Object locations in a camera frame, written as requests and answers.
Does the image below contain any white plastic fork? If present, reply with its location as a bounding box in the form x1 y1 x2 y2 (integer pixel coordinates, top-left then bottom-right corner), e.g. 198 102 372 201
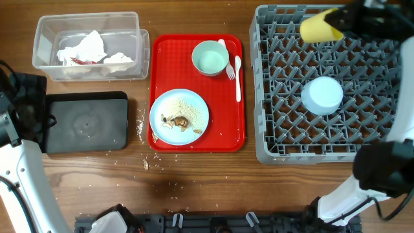
218 39 235 80

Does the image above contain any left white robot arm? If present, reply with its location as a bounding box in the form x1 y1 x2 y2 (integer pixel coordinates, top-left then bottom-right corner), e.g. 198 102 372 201
1 61 71 233

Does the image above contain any small white napkin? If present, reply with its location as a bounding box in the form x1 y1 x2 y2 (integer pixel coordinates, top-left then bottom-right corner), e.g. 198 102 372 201
103 52 134 73

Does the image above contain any yellow cup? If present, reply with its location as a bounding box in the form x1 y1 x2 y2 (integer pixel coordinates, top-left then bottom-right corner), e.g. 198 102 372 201
300 8 344 43

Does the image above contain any green bowl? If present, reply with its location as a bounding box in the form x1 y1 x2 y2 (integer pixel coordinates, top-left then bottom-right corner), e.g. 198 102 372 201
191 41 230 76

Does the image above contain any white plastic spoon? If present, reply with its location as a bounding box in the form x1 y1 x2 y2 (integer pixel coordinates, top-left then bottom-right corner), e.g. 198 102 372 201
235 56 242 102

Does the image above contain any grey dishwasher rack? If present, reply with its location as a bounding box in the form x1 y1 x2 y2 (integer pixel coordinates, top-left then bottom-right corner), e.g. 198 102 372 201
249 5 402 164

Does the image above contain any red snack wrapper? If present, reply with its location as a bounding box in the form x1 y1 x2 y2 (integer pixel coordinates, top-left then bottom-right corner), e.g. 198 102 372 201
71 57 96 65

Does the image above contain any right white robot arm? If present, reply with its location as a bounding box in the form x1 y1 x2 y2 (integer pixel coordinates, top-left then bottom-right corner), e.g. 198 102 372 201
300 0 413 230

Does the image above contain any light blue bowl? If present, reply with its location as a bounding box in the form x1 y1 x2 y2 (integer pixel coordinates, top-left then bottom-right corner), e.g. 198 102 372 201
301 76 343 115

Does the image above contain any clear plastic waste bin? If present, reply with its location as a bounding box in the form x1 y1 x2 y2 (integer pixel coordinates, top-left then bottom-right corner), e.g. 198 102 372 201
32 12 150 82

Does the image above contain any red serving tray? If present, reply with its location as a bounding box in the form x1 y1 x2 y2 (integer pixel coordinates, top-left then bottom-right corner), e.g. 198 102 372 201
147 34 246 153

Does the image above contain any light blue plate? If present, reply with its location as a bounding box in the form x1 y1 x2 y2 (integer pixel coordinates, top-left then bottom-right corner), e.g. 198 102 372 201
149 89 210 146

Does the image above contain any large white napkin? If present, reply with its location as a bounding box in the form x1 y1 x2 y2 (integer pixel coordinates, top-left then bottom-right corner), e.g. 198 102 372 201
57 30 107 66

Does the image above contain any black rectangular tray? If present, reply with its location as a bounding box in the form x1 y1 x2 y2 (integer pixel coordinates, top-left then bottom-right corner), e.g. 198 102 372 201
40 91 128 153

